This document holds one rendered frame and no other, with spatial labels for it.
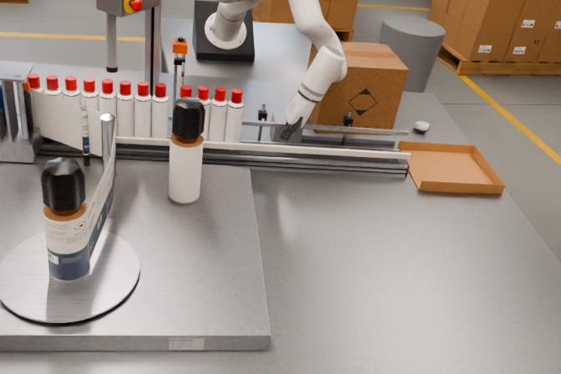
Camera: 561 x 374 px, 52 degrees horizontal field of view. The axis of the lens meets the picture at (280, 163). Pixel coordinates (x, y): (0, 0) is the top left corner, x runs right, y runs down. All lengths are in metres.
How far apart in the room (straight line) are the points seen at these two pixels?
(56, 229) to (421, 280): 0.93
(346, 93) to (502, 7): 3.44
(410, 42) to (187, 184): 2.84
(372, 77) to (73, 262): 1.21
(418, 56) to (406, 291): 2.85
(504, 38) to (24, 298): 4.78
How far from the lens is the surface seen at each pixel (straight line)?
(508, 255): 1.84
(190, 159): 1.54
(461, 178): 2.11
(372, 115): 2.15
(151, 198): 1.65
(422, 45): 4.21
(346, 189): 1.88
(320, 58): 1.77
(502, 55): 5.61
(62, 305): 1.35
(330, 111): 2.09
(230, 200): 1.66
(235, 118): 1.82
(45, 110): 1.81
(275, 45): 2.92
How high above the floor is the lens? 1.86
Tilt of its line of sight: 32 degrees down
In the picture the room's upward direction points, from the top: 9 degrees clockwise
